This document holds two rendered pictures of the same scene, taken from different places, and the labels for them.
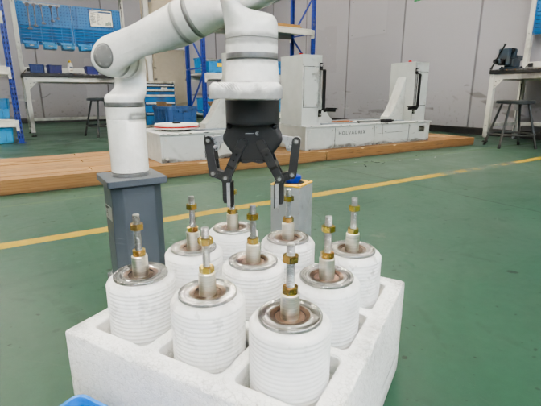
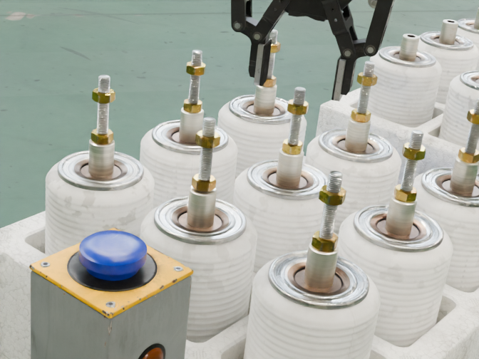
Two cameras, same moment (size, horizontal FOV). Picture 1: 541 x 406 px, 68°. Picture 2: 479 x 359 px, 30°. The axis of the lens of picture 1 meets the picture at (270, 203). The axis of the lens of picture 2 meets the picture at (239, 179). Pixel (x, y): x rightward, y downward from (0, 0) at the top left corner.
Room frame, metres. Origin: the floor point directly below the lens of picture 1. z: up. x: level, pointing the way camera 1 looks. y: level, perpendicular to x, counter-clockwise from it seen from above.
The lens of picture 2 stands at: (1.31, 0.09, 0.61)
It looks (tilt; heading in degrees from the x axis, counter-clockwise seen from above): 26 degrees down; 188
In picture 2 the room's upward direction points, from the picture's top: 6 degrees clockwise
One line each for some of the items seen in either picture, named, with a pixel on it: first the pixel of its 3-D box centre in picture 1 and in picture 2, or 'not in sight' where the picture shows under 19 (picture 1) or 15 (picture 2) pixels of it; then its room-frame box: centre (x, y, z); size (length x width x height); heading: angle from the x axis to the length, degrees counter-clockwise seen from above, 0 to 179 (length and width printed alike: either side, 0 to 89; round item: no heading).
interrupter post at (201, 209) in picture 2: (287, 230); (201, 206); (0.68, -0.03, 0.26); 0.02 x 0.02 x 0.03
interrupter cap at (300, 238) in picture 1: (287, 238); (200, 220); (0.68, -0.03, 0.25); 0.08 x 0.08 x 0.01
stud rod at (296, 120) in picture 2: (253, 229); (294, 128); (0.58, 0.03, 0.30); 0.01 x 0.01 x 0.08
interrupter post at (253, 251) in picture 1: (253, 253); (289, 167); (0.58, 0.03, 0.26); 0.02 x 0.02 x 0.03
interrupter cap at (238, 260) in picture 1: (253, 260); (287, 179); (0.58, 0.03, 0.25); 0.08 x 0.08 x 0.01
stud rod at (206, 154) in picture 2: (288, 209); (205, 162); (0.68, -0.03, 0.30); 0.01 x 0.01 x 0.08
